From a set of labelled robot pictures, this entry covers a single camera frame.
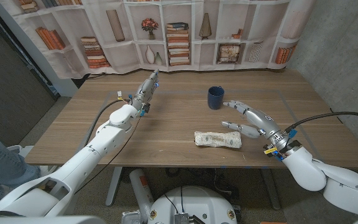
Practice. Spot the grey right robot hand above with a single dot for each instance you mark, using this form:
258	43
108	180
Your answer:
263	123

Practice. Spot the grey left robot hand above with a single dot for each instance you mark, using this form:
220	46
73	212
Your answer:
145	91

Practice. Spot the cream printed pen bag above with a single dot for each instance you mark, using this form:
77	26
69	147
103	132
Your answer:
217	139

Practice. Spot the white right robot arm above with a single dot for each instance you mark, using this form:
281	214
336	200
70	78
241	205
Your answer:
306	171

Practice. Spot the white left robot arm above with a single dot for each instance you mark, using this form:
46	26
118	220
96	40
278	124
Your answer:
107	140

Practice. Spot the dark blue cup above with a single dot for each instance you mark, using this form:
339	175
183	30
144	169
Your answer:
215	98

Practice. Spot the printed bookshelf backdrop cloth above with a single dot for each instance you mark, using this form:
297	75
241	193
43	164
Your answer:
129	49

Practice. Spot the grey table leg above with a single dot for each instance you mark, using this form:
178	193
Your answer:
113	186
271	189

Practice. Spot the white roll with orange label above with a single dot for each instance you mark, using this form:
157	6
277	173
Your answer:
140	189

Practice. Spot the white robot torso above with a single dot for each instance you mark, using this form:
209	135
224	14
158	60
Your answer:
194	205

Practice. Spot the crumpled foil tray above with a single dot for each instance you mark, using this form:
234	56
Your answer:
132	217

